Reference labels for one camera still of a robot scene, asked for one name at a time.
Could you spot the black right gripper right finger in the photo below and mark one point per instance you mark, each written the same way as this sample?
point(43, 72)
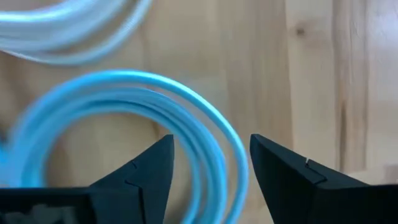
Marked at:
point(286, 180)

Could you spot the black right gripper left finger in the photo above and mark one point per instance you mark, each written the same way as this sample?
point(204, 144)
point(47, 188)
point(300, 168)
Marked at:
point(146, 174)

